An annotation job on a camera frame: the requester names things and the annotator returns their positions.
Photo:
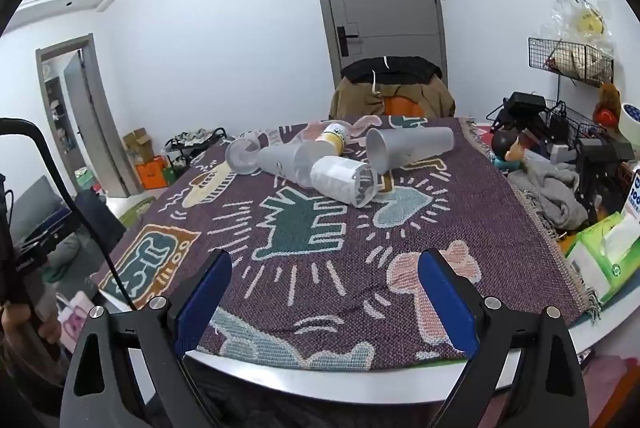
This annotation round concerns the grey doorway frame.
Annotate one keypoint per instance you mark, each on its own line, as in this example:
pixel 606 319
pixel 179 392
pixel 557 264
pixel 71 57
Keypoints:
pixel 87 118

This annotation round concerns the yellow label cup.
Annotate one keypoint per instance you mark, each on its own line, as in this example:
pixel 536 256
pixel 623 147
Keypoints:
pixel 334 138

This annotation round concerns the person's left hand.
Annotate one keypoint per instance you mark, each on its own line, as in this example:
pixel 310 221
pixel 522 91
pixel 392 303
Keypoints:
pixel 49 330

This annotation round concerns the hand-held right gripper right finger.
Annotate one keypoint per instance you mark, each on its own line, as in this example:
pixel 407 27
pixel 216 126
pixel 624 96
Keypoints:
pixel 447 308

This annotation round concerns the brown cardboard box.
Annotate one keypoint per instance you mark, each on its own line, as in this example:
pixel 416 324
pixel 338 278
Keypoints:
pixel 137 146

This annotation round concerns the green tissue box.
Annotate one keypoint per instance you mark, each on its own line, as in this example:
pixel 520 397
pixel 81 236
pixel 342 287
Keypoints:
pixel 607 253

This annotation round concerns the clear plastic bag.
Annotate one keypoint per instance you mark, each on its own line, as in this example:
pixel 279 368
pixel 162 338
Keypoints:
pixel 582 21

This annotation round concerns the white textured plastic cup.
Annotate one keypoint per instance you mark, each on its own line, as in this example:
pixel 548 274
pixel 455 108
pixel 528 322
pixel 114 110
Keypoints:
pixel 340 178

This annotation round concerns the blue and white box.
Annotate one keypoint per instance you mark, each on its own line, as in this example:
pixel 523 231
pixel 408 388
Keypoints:
pixel 633 193

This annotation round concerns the clear plastic cup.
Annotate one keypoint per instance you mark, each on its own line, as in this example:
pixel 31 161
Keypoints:
pixel 240 156

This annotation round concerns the pink bag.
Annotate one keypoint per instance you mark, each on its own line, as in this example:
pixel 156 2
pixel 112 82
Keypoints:
pixel 74 315

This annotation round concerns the orange box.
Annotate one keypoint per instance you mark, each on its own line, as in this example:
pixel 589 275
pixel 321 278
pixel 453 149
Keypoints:
pixel 152 173

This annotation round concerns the black-haired doll figure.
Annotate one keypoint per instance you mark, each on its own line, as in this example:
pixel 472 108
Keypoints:
pixel 507 151

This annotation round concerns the purple printed blanket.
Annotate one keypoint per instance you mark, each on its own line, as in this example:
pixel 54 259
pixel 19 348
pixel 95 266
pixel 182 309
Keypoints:
pixel 300 270

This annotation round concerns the brown plush toy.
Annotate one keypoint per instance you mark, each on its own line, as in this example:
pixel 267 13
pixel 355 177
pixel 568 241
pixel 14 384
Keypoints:
pixel 607 101

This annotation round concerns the black shoe rack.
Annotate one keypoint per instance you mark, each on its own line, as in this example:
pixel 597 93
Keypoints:
pixel 192 151

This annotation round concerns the orange chair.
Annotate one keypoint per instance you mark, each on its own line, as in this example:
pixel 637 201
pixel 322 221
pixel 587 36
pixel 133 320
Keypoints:
pixel 402 107

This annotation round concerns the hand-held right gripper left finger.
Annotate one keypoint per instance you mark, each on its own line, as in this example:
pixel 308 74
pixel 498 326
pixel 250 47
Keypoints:
pixel 200 308

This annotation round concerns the black bag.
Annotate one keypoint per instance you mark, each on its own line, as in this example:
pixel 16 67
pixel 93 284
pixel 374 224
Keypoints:
pixel 100 220

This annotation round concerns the large frosted plastic cup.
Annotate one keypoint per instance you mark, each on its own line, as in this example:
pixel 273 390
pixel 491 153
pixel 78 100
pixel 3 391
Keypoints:
pixel 415 146

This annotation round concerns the brown jacket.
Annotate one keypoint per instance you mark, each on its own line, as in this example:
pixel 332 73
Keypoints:
pixel 357 103

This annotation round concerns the black equipment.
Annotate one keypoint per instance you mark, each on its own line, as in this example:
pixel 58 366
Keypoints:
pixel 600 168

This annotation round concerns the black jacket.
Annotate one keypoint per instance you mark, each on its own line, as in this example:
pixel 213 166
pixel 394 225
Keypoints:
pixel 400 69

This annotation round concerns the grey door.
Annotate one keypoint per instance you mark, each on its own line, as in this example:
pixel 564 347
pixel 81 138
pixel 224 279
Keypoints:
pixel 385 3

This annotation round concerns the grey cloth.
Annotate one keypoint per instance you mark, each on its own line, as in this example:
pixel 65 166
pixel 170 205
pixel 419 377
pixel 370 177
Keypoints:
pixel 547 195

